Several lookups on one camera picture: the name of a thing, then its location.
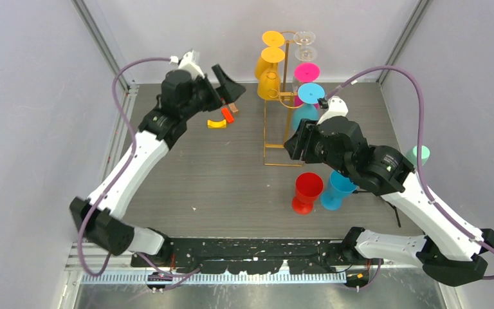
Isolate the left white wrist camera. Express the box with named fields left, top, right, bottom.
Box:
left=170, top=50, right=205, bottom=80

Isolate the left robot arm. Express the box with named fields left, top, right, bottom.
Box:
left=69, top=64, right=246, bottom=267

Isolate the clear wine glass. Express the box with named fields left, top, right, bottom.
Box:
left=293, top=31, right=316, bottom=46
left=294, top=46, right=320, bottom=83

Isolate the mint green bottle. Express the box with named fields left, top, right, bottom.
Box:
left=405, top=145, right=430, bottom=168

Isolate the clear wine glass front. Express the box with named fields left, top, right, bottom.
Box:
left=294, top=46, right=320, bottom=83

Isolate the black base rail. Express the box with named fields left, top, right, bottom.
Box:
left=66, top=237, right=431, bottom=286

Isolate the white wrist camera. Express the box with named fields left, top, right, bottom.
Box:
left=170, top=50, right=205, bottom=80
left=317, top=96, right=349, bottom=124

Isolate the clear wine glass rear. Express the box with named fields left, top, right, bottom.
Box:
left=293, top=31, right=316, bottom=46

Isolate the orange block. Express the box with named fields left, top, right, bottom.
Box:
left=221, top=107, right=235, bottom=124

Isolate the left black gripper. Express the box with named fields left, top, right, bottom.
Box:
left=181, top=64, right=244, bottom=120

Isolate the pink plastic wine glass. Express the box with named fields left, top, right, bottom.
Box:
left=293, top=62, right=325, bottom=107

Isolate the brown arch block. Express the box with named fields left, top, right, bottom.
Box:
left=228, top=103, right=239, bottom=114

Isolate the gold wine glass rack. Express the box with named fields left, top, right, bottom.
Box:
left=262, top=30, right=307, bottom=167

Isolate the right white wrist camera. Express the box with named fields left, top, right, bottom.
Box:
left=317, top=96, right=349, bottom=124

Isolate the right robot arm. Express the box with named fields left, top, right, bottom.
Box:
left=284, top=116, right=494, bottom=286

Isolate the blue wine glass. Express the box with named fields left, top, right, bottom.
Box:
left=320, top=171, right=357, bottom=211
left=291, top=82, right=325, bottom=131

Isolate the yellow wine glass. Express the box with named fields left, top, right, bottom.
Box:
left=255, top=30, right=285, bottom=80
left=255, top=47, right=285, bottom=100

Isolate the red plastic wine glass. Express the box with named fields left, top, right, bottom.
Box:
left=291, top=172, right=324, bottom=215

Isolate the yellow wine glass front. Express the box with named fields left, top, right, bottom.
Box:
left=255, top=47, right=285, bottom=100

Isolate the yellow arch block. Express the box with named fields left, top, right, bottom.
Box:
left=207, top=119, right=228, bottom=129

